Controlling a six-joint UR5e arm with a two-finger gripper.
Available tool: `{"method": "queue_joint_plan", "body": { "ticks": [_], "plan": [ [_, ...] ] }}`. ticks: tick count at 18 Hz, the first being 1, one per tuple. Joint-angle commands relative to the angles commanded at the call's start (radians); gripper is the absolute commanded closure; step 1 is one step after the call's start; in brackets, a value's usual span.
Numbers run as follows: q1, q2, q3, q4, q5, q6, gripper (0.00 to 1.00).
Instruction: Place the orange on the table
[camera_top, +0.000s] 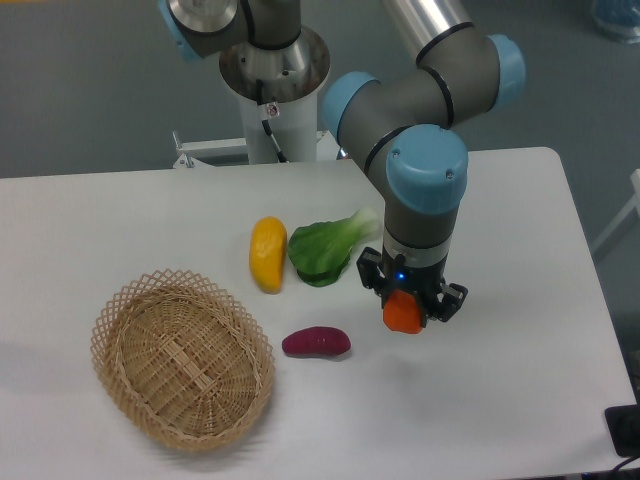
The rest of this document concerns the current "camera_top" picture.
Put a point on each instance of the woven wicker basket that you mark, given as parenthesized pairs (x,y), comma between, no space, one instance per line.
(183,360)

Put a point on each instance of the white frame at right edge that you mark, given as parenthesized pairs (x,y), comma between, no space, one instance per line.
(620,224)

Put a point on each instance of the green toy bok choy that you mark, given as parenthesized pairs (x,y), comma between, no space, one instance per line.
(319,252)

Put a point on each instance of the blue bag in background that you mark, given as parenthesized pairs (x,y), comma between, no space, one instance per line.
(617,19)

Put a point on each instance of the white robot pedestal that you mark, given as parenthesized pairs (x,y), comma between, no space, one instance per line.
(277,94)

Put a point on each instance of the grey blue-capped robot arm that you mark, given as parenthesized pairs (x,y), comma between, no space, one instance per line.
(399,134)

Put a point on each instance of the black device at table edge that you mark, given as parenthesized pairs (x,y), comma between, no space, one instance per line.
(623,426)

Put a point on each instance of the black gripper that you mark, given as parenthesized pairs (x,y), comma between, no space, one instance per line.
(439,301)

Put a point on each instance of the yellow toy mango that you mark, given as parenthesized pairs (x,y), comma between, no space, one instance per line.
(267,252)

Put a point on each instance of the purple toy sweet potato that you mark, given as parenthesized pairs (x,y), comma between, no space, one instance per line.
(317,341)

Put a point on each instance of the orange toy fruit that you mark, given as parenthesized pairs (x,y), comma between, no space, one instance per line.
(402,314)

